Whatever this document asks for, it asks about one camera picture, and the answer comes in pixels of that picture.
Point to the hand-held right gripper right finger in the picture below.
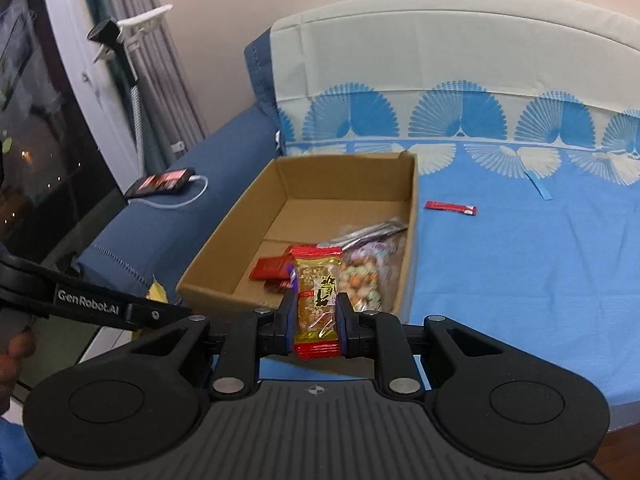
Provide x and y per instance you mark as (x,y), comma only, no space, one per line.
(342,322)

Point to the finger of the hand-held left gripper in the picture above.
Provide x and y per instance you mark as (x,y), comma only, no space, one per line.
(155,315)

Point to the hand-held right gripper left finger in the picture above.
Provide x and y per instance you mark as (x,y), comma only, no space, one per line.
(287,317)

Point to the peanut brittle packet red ends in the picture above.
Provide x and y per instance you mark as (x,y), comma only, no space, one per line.
(316,300)

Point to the dark red packet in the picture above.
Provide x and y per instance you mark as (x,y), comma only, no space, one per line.
(270,267)

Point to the dark purple snack bar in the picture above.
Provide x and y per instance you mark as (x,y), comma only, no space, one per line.
(372,232)

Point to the cardboard box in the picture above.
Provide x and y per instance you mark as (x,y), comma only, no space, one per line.
(325,180)

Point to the person's left hand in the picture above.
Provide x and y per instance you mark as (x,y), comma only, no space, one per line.
(12,370)

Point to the yellow snack packet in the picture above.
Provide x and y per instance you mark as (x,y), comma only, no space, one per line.
(159,292)

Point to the small purple wrapped candy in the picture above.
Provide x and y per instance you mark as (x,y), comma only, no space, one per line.
(293,275)

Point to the black smartphone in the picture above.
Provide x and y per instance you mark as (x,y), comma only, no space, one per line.
(160,183)

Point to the red stick snack packet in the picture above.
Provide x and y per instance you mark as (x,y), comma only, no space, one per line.
(450,207)

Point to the blue fan-print bedsheet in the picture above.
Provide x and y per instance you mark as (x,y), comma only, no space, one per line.
(500,285)

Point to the person's blue clothing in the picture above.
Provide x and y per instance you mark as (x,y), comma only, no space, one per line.
(12,450)

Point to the blue denim bed cover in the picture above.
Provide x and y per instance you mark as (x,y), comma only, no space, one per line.
(225,150)

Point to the white framed window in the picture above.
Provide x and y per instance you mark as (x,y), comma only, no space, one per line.
(92,90)

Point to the grey curtain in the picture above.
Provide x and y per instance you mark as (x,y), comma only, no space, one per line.
(165,85)

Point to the light blue strip wrapper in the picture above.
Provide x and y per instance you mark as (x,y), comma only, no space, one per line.
(539,186)

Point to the phone holder stand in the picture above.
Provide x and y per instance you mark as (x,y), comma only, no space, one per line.
(105,31)

